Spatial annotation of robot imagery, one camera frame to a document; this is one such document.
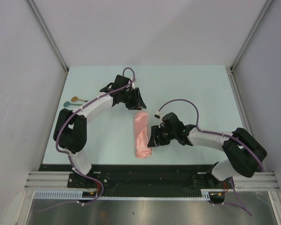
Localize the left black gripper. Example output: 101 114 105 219
121 88 146 111

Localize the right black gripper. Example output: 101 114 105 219
147 125 176 148

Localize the pink satin napkin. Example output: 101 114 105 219
133 111 152 158

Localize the gold spoon teal handle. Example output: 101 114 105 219
71 97 87 102

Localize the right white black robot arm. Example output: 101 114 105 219
148 112 267 188

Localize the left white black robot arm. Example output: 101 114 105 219
53 75 147 188

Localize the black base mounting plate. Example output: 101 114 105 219
67 164 235 197

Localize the white slotted cable duct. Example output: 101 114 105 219
34 188 225 201

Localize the right aluminium table rail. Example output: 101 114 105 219
225 67 255 137

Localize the front aluminium cross rail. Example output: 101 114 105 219
25 171 280 191

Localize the left aluminium frame post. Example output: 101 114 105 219
25 0 69 75

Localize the aluminium frame post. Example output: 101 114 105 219
25 0 69 75
230 0 275 72

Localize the right aluminium frame post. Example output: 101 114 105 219
230 0 275 72

